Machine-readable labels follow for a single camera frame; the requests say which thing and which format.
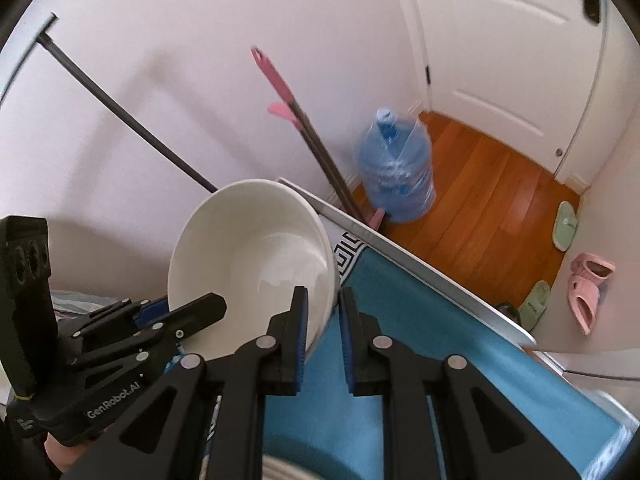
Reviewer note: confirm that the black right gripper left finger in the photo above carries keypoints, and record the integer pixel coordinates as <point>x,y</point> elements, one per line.
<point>205,419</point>

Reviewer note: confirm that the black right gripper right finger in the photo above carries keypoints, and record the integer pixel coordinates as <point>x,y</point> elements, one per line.
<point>441,419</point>

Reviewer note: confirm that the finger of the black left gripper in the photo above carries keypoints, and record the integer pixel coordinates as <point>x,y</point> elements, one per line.
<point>165,324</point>

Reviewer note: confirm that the plain white plate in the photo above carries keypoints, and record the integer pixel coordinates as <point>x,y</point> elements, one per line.
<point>274,468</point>

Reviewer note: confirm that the white ceramic bowl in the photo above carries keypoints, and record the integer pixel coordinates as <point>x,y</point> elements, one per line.
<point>252,242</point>

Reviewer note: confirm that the person's left hand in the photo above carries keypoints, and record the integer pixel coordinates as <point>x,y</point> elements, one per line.
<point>62,456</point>

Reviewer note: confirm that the grey cloth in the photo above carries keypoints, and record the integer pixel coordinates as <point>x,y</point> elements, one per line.
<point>67,304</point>

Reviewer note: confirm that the green slipper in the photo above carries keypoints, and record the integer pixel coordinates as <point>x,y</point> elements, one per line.
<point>534,305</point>
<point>565,226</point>

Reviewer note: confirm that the teal blue tablecloth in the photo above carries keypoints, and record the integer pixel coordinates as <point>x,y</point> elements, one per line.
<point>340,436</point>

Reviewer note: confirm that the pink slipper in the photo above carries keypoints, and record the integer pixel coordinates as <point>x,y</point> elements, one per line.
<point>589,274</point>

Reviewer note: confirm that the blue water jug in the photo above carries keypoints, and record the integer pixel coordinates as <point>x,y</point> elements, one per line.
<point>394,162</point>

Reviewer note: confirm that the black pole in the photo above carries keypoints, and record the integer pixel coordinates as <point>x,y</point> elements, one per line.
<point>118,111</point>

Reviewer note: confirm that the white door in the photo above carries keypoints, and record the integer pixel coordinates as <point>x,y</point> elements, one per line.
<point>522,71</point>

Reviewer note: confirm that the pink handled mop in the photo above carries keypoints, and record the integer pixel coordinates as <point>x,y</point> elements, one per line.
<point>289,109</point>

